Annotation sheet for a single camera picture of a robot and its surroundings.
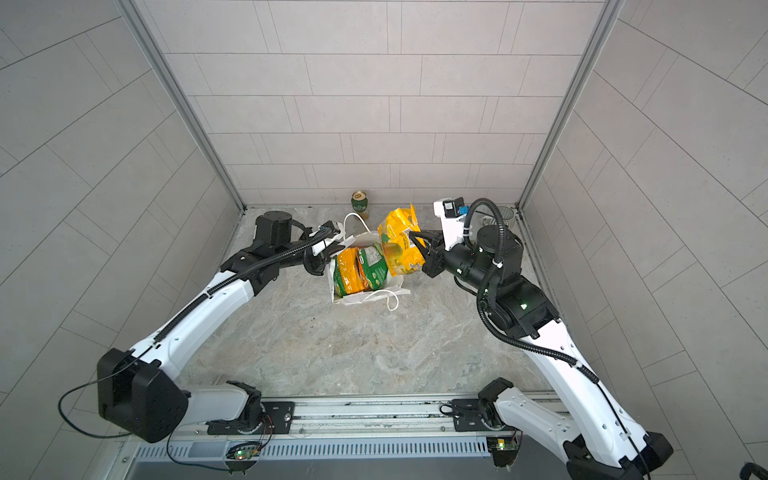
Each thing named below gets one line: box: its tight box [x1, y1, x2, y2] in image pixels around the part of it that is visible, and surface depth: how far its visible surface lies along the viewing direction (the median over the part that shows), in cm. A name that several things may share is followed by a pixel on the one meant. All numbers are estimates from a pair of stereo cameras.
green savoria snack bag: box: [360, 242, 389, 291], surface depth 90 cm
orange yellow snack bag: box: [337, 248, 365, 294], surface depth 84 cm
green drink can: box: [351, 190, 368, 213], surface depth 108 cm
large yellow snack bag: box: [377, 203, 425, 277], surface depth 62 cm
